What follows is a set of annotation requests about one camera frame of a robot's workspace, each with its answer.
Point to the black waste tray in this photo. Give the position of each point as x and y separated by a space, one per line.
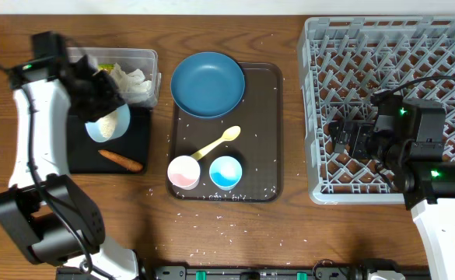
84 154

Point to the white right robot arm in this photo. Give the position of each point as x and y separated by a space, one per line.
406 138

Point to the orange carrot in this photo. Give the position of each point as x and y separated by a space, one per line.
128 164

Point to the dark blue plate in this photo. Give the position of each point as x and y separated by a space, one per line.
207 85

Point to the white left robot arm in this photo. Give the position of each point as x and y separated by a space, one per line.
49 218

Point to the pink cup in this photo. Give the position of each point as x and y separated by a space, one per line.
184 172

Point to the yellow plastic spoon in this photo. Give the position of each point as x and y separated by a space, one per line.
228 135

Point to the white paper tissue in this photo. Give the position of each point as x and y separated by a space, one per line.
134 87

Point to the light blue bowl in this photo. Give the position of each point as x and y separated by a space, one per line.
124 118

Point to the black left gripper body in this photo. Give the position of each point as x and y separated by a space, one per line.
96 95

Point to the yellow green snack wrapper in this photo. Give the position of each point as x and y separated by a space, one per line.
106 67

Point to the white rice pile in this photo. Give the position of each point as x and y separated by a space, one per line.
107 124

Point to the grey dishwasher rack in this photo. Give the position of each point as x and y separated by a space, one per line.
342 62

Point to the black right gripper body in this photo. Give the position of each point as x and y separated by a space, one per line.
353 138

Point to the dark brown serving tray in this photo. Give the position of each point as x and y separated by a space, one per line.
258 148

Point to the clear plastic waste bin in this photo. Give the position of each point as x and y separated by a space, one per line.
129 59

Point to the black rail with green clips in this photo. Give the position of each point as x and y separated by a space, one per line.
322 270

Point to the blue cup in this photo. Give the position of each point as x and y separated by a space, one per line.
225 172

